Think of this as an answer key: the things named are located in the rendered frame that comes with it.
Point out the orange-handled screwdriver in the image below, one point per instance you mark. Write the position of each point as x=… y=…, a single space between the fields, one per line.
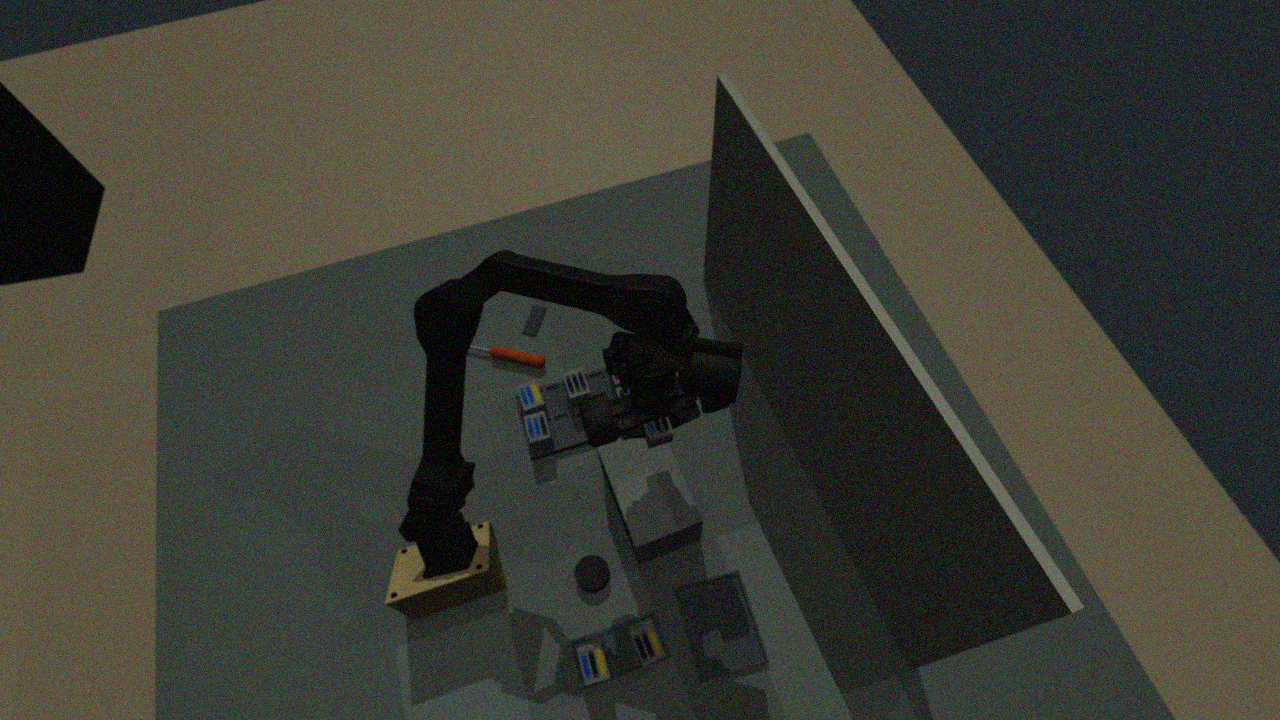
x=513 y=356

